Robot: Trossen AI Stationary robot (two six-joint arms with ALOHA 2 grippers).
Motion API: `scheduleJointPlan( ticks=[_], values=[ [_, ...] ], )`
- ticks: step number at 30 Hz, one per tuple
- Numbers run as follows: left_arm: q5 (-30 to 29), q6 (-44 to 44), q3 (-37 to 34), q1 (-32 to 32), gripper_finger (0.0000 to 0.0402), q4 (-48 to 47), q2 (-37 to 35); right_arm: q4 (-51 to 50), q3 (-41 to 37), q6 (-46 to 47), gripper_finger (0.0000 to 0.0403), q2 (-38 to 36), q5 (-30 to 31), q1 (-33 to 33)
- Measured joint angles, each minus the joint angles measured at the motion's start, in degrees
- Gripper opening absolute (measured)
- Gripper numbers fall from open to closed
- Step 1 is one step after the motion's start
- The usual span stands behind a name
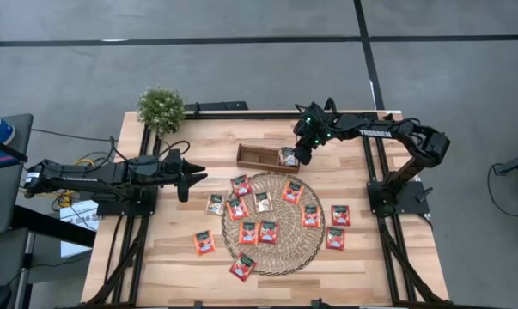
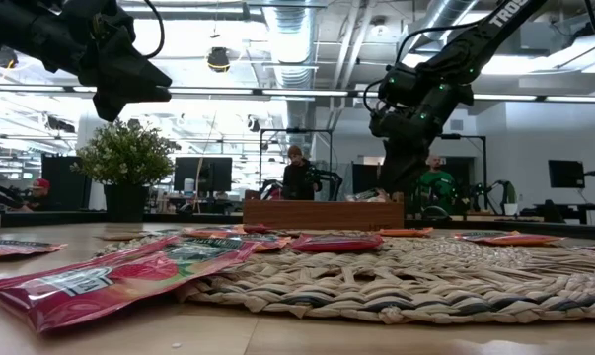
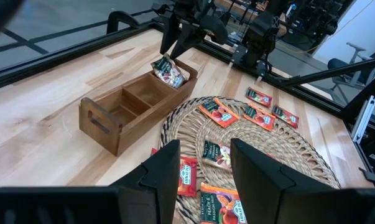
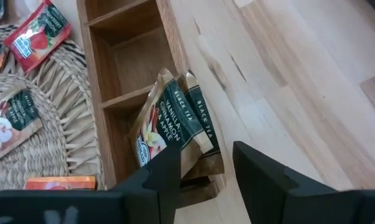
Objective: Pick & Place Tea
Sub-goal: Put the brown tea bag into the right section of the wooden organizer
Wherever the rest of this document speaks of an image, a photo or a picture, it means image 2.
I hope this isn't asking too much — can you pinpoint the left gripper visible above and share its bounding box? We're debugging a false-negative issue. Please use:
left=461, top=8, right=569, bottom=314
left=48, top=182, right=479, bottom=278
left=54, top=0, right=173, bottom=122

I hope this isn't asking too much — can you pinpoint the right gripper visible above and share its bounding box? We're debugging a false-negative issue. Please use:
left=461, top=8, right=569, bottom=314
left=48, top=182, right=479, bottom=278
left=369, top=98, right=456, bottom=196

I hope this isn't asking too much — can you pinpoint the orange tea packet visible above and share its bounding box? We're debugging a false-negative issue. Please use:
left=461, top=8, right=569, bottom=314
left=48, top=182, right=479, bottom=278
left=247, top=234, right=292, bottom=253
left=453, top=230, right=565, bottom=248
left=375, top=226, right=434, bottom=239
left=0, top=239, right=68, bottom=261
left=181, top=224, right=252, bottom=239

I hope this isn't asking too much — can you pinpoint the person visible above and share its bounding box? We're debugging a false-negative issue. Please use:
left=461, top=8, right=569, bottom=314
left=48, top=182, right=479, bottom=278
left=18, top=177, right=52, bottom=213
left=422, top=153, right=459, bottom=214
left=281, top=144, right=323, bottom=201

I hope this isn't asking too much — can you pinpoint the black arched clamp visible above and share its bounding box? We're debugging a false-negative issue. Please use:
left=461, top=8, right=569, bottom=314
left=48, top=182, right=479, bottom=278
left=421, top=205, right=452, bottom=222

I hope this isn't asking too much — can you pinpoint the green potted plant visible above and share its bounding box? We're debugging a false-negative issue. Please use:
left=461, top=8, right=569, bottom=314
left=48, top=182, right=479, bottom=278
left=70, top=117, right=181, bottom=223

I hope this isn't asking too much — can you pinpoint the black hanging dome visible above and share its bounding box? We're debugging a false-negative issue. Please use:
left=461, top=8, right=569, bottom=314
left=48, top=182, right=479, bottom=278
left=0, top=46, right=20, bottom=70
left=206, top=46, right=232, bottom=74

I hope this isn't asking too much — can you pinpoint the wooden three-compartment tray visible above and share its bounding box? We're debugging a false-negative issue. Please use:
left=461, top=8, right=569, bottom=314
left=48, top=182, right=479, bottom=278
left=242, top=190, right=406, bottom=232

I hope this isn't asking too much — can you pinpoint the round woven placemat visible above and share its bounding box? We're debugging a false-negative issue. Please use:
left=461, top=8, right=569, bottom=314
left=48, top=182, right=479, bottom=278
left=99, top=230, right=595, bottom=325

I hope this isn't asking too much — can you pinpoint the green cactus white pot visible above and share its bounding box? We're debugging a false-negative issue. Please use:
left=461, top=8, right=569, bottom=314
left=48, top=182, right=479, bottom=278
left=502, top=180, right=519, bottom=217

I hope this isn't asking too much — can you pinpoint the black upright panel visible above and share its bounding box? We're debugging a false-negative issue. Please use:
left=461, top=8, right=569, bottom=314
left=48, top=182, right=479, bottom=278
left=40, top=154, right=92, bottom=211

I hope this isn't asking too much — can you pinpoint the black computer monitor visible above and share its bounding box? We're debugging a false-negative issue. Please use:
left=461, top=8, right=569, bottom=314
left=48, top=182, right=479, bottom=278
left=547, top=159, right=586, bottom=189
left=173, top=156, right=234, bottom=193

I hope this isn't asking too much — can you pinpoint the black desk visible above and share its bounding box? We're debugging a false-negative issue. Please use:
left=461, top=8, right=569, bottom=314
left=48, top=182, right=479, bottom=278
left=532, top=200, right=595, bottom=226

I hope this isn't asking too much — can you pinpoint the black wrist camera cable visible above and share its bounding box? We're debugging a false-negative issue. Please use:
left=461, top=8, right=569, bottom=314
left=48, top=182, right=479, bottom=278
left=141, top=0, right=166, bottom=60

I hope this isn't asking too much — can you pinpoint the black gantry frame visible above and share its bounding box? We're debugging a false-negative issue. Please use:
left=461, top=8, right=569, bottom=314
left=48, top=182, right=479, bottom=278
left=427, top=133, right=488, bottom=213
left=259, top=128, right=335, bottom=198

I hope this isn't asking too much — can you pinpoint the silver ventilation duct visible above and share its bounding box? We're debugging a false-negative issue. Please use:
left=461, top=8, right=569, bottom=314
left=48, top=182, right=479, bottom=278
left=408, top=0, right=479, bottom=50
left=261, top=0, right=321, bottom=149

